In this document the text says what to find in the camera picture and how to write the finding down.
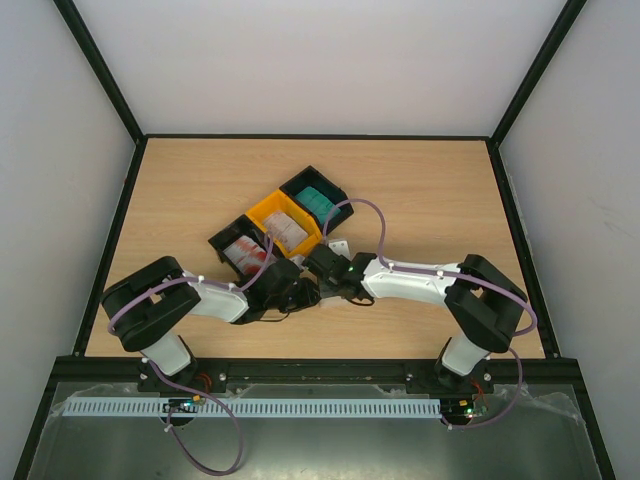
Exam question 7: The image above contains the black bin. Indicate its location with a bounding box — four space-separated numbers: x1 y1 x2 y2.
280 166 354 233
208 215 299 285

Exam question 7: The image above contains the yellow bin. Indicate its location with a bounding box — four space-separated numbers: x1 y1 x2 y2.
246 190 321 258

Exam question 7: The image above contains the beige card holder wallet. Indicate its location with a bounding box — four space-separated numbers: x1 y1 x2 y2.
318 296 349 308

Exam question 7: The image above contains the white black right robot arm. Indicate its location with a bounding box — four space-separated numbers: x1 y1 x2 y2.
305 246 528 392

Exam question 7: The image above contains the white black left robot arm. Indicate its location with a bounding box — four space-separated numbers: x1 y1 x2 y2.
101 256 320 376

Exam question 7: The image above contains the red white card stack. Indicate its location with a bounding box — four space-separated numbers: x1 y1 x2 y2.
223 235 275 276

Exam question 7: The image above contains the white pink card stack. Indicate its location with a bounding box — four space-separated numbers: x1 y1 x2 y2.
263 210 308 252

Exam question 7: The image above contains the green card stack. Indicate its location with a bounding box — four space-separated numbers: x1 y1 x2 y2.
294 186 335 226

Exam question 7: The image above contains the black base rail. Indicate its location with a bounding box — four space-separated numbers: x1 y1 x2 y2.
49 354 581 396

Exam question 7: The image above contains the black enclosure frame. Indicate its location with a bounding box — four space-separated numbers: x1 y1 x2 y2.
10 0 617 480

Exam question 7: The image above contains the grey slotted cable duct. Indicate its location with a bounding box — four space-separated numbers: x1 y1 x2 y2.
61 397 441 419

